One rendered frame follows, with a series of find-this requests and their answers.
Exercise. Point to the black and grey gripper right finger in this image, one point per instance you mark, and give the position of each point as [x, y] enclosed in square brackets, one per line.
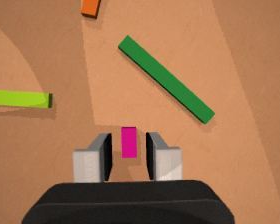
[164, 163]

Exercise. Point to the orange rod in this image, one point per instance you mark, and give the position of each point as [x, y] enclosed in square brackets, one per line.
[90, 8]

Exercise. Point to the magenta block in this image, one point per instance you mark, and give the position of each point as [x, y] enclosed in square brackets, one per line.
[129, 143]

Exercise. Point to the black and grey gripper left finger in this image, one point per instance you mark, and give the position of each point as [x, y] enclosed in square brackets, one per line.
[94, 164]

